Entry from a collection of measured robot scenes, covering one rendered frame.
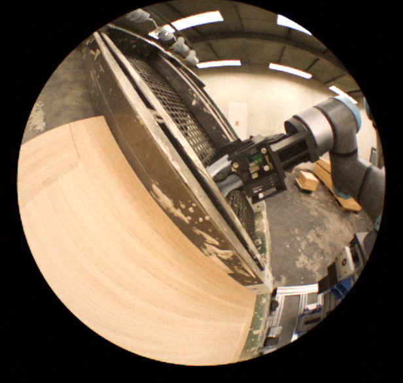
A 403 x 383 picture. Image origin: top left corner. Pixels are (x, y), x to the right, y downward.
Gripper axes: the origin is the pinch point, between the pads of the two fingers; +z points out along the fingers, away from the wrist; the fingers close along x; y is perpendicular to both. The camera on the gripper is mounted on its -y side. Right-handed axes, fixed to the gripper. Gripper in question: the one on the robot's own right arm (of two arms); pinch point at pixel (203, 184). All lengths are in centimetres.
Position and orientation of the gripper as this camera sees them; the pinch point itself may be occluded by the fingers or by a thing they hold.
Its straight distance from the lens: 24.9
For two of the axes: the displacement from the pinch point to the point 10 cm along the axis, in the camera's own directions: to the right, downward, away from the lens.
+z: -7.7, 4.0, 4.9
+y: -3.1, 4.4, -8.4
